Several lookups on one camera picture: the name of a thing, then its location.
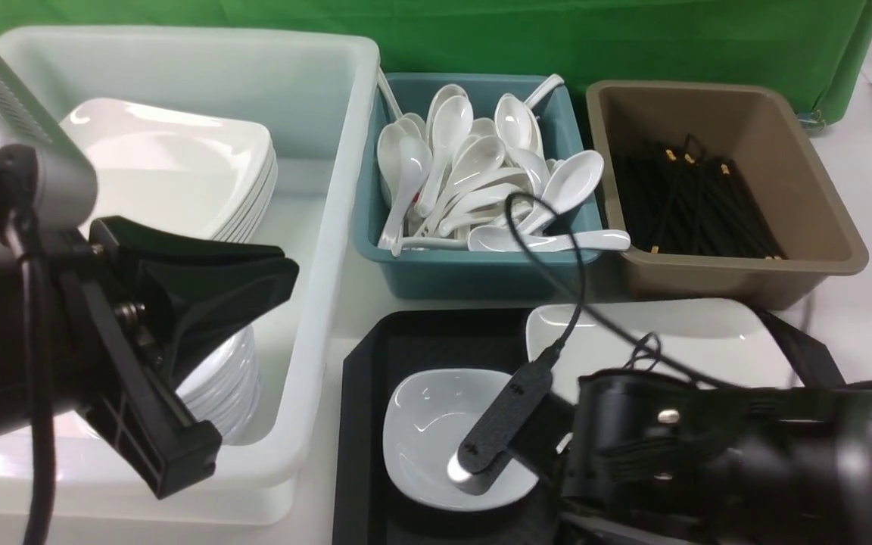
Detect brown plastic chopstick bin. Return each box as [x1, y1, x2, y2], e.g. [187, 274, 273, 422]
[586, 80, 869, 310]

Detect white spoon top right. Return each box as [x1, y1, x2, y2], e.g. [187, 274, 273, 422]
[494, 93, 533, 151]

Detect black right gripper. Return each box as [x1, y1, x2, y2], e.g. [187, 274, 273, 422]
[559, 369, 872, 544]

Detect white ceramic soup spoon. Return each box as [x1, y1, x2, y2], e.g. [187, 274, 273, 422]
[467, 226, 632, 252]

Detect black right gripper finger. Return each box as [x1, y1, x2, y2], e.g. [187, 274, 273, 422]
[447, 362, 553, 494]

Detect white square rice plate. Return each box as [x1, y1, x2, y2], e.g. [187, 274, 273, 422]
[553, 299, 803, 403]

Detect pile of black chopsticks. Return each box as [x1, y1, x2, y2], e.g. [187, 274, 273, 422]
[610, 133, 786, 260]

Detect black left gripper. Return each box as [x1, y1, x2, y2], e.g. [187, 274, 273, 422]
[0, 216, 300, 499]

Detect white spoon centre tall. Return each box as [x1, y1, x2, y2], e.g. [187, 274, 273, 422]
[416, 95, 474, 218]

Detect stack of small white bowls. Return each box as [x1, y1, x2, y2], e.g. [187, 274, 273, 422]
[176, 325, 262, 445]

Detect black plastic serving tray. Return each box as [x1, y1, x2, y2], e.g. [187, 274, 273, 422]
[332, 307, 853, 545]

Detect green cloth backdrop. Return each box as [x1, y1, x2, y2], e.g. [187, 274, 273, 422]
[0, 1, 872, 122]

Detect large white plastic tub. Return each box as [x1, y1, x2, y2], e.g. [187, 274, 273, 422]
[0, 26, 378, 525]

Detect white spoon left upright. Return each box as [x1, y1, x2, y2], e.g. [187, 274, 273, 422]
[378, 135, 432, 257]

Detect small white square bowl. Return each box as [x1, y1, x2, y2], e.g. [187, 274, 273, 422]
[383, 369, 537, 512]

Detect stack of white square plates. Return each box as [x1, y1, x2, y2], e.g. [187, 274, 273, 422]
[61, 98, 279, 242]

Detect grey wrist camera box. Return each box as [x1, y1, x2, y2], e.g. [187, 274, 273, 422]
[0, 56, 99, 231]

